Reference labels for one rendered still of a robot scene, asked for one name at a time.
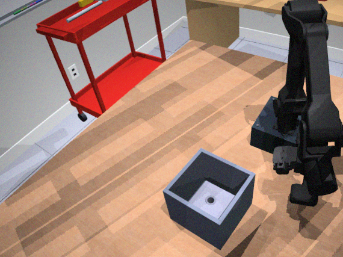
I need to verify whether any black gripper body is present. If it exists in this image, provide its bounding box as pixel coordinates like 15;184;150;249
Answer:
289;132;318;207

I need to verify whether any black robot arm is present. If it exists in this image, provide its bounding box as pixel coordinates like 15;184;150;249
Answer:
272;0;343;196

